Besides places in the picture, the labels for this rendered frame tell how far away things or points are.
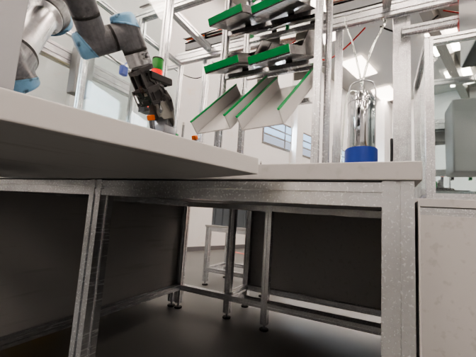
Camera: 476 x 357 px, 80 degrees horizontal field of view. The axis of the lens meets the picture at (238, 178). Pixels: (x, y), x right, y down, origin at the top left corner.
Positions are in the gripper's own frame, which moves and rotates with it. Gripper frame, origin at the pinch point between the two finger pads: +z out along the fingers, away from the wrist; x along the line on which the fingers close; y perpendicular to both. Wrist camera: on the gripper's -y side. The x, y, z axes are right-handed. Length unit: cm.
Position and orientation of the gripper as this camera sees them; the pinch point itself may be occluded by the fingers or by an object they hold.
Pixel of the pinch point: (167, 122)
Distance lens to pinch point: 107.9
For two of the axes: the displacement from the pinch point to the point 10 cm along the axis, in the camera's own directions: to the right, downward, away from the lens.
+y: -3.8, 5.3, -7.5
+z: 2.4, 8.5, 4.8
